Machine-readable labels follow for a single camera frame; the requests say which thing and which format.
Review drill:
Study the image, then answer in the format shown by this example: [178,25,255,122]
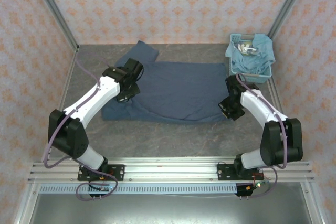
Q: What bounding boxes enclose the grey metal sheet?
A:
[28,194,313,224]

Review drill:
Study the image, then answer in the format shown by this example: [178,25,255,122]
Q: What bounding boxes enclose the aluminium corner post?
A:
[267,0,313,41]
[28,0,80,53]

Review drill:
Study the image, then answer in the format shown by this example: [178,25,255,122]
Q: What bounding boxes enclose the aluminium table edge rail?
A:
[40,48,80,163]
[267,79,301,162]

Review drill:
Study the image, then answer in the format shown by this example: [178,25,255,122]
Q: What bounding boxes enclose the white slotted cable duct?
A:
[39,184,238,195]

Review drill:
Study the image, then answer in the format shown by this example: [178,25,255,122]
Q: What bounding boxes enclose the small white plastic object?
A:
[237,42,258,54]

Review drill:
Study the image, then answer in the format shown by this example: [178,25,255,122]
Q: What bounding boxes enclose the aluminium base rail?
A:
[27,157,316,183]

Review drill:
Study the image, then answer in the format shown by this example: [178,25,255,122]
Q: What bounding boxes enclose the aluminium frame leg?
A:
[14,183,40,224]
[301,182,327,224]

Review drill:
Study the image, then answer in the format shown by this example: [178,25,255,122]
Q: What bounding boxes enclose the dark blue t-shirt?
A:
[101,40,228,124]

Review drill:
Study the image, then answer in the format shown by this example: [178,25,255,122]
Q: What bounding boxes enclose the light blue plastic basket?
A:
[229,34,273,85]

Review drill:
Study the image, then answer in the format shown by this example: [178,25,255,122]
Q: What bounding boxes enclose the light blue t-shirt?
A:
[225,33,276,76]

